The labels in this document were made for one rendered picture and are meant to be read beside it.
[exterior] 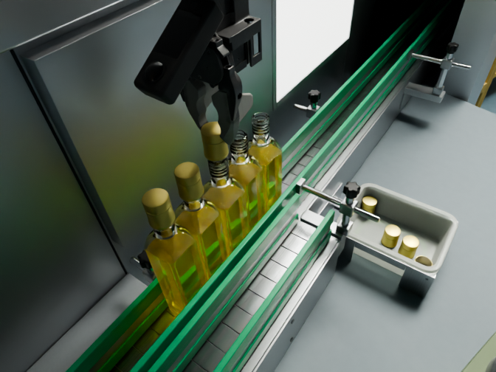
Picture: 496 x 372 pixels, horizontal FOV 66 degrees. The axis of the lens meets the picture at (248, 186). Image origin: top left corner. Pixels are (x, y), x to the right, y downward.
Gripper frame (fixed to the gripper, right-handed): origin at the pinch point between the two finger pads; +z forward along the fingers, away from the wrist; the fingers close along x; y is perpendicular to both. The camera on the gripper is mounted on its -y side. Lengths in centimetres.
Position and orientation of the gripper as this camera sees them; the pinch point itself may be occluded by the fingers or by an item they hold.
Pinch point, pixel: (212, 133)
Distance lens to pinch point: 53.3
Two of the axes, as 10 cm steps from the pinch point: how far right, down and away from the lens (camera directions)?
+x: -8.1, -3.9, 4.5
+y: 5.9, -6.0, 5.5
